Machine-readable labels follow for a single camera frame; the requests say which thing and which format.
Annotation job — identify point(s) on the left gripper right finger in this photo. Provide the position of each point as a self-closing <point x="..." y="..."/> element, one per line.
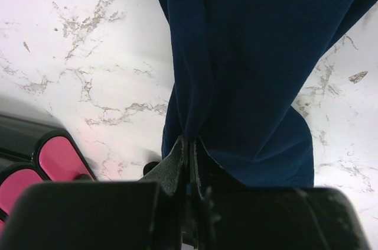
<point x="207" y="175"/>

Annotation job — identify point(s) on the navy blue t shirt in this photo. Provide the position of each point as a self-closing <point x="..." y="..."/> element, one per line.
<point x="238" y="66"/>

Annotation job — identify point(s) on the black pink drawer unit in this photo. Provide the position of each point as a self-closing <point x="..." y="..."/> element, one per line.
<point x="32" y="152"/>

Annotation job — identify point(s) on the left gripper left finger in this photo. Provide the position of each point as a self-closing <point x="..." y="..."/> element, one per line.
<point x="167" y="172"/>

